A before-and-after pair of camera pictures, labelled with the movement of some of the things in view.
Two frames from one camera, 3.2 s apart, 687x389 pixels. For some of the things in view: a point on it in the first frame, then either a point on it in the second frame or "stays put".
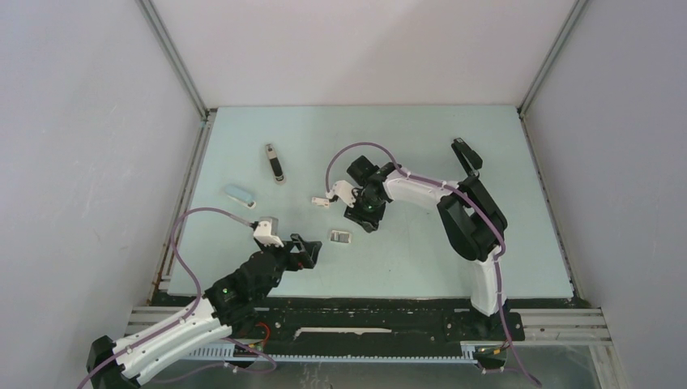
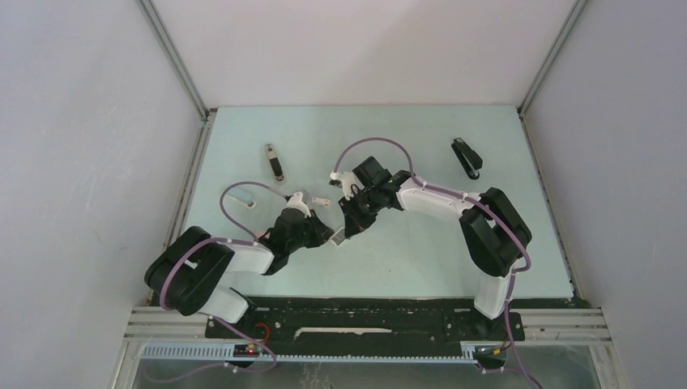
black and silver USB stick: [278, 173] stays put
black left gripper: [305, 258] → [321, 232]
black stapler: [470, 160] stays put
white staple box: [320, 202] stays put
